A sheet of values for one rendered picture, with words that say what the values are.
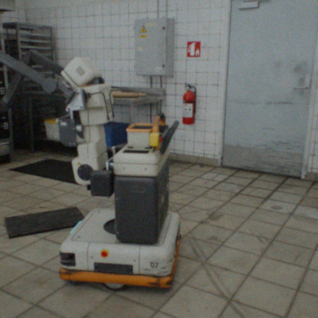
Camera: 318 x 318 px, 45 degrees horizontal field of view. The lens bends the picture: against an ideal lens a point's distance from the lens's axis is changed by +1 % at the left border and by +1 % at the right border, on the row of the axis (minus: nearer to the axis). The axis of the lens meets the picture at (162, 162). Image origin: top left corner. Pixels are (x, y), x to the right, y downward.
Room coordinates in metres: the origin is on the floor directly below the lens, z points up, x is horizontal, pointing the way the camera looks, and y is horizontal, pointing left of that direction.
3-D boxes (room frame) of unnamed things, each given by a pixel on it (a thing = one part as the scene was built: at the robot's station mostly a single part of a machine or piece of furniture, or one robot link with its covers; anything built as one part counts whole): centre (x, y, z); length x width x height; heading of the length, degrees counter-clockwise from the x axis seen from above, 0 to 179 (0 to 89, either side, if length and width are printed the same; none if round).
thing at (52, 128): (5.65, 1.47, 0.36); 0.47 x 0.39 x 0.26; 148
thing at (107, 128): (5.22, 0.74, 0.36); 0.47 x 0.38 x 0.26; 151
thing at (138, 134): (2.26, 0.12, 0.87); 0.23 x 0.15 x 0.11; 172
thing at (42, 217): (2.97, 0.97, 0.01); 0.60 x 0.40 x 0.03; 117
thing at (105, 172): (2.24, 0.41, 0.61); 0.28 x 0.27 x 0.25; 172
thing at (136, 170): (2.26, 0.14, 0.59); 0.55 x 0.34 x 0.83; 172
